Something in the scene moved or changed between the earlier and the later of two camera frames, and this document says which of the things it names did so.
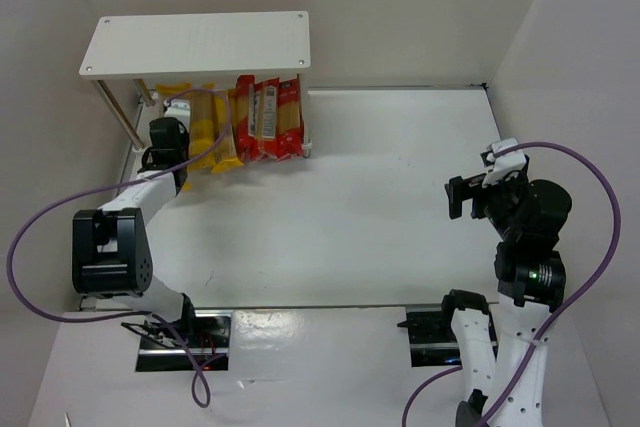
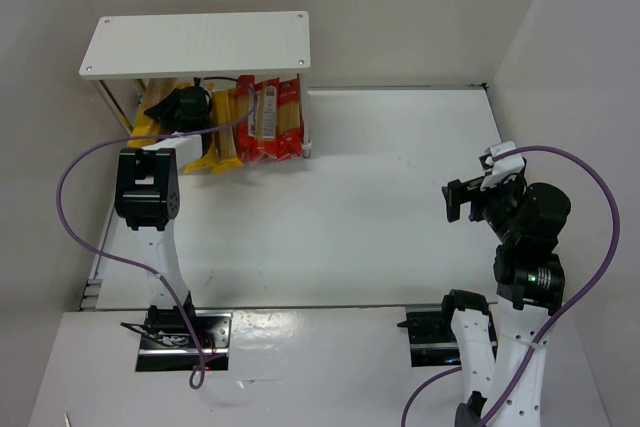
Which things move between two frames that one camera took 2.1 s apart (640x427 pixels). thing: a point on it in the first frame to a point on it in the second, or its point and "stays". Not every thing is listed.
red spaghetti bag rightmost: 290,124 stays
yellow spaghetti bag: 165,90 to 146,127
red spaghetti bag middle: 267,118 stays
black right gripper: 477,194 stays
